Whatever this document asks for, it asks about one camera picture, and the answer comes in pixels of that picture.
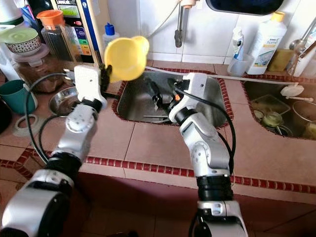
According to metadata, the yellow plastic bowl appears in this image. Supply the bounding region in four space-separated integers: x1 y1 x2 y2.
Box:
104 36 150 83

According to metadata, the steel sink basin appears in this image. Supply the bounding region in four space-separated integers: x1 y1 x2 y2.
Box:
242 80 316 140
118 72 228 124

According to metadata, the green dish soap bottle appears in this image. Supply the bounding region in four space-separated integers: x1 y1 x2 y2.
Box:
102 23 121 50

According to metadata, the beige water ioniser appliance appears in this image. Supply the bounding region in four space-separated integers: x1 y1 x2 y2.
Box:
62 0 109 65

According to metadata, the clear pitcher orange lid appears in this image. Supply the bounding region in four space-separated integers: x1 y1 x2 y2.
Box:
37 10 79 64

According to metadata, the clear plastic cup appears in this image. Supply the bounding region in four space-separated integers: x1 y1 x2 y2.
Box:
227 53 255 77

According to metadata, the brown powder jar pink lid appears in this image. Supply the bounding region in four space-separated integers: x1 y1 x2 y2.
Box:
12 44 62 92

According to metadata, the small white blue tube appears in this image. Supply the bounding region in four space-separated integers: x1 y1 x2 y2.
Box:
232 27 246 61

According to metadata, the white counter pipe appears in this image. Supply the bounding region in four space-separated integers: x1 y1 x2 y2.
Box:
148 67 316 88

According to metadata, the patterned ceramic bowl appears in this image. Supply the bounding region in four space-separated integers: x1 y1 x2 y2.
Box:
7 39 44 54

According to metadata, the clear rectangular food container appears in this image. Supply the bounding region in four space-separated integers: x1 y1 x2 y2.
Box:
251 95 284 121

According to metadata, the teal mug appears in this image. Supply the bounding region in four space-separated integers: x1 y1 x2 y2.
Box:
0 80 38 115

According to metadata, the green plastic lid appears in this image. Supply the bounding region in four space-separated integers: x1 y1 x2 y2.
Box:
2 27 42 44

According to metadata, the white detergent bottle orange cap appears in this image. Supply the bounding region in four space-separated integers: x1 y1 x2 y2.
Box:
246 11 288 76

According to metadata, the clear white water jug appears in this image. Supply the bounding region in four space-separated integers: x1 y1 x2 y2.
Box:
0 27 20 82

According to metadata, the small green glass cup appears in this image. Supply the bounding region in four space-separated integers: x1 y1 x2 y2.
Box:
263 111 284 129

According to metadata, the dark blue basin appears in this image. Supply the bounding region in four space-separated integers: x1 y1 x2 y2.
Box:
206 0 284 16

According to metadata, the yellow sponge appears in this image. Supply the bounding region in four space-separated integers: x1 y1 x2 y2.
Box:
268 49 294 74

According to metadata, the white plastic scoop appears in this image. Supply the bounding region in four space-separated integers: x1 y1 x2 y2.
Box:
279 84 314 102

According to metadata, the white jar green base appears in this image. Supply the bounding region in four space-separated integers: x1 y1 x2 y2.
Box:
0 0 25 25

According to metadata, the steel ladle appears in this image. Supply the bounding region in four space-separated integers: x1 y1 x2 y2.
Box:
289 20 316 75

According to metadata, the steel pot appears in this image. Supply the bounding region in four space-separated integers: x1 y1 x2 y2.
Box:
291 99 316 139

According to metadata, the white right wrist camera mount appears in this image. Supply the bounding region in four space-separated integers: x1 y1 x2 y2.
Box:
170 73 208 119

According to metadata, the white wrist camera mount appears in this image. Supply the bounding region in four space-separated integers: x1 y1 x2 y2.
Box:
170 73 208 119
74 65 108 107

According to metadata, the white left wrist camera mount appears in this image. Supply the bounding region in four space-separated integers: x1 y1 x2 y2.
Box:
74 65 108 107

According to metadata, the grey wall faucet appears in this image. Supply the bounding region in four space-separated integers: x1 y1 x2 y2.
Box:
174 0 198 48

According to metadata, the white water hose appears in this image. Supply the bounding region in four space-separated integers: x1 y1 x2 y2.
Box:
148 4 183 38

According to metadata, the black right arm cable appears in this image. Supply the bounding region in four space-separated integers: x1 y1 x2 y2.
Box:
183 89 237 176

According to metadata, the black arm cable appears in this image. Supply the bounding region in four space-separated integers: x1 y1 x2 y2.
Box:
183 89 237 176
25 73 79 166

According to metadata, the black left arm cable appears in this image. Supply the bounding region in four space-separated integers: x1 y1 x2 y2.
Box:
25 73 79 166

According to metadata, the translucent ring lid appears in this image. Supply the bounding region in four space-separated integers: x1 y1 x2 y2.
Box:
14 115 40 137

